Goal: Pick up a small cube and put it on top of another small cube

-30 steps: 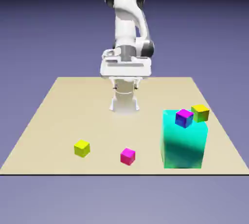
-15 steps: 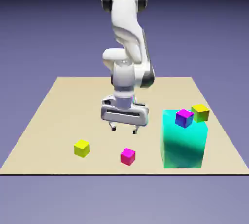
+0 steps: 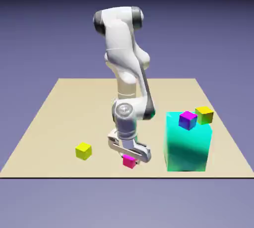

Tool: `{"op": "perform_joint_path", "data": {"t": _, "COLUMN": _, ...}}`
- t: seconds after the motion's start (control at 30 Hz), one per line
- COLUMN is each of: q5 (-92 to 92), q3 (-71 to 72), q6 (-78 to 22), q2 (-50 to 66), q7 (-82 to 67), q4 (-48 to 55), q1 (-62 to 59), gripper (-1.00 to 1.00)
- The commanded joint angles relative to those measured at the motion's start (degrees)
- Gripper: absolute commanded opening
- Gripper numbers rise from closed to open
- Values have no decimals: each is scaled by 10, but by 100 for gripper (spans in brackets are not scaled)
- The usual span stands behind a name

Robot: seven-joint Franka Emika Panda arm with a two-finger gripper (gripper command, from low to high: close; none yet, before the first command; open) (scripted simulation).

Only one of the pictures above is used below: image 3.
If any large cyan box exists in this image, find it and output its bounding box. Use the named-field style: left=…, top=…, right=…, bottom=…
left=163, top=111, right=213, bottom=172

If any small pink cube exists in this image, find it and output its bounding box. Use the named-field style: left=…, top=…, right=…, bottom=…
left=122, top=154, right=137, bottom=170

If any small purple cube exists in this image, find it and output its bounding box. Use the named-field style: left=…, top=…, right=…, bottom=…
left=178, top=111, right=198, bottom=131

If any small yellow cube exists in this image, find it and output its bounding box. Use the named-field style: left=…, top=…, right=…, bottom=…
left=75, top=142, right=93, bottom=161
left=194, top=106, right=214, bottom=125

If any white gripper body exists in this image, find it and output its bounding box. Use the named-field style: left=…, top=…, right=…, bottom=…
left=107, top=128, right=152, bottom=164

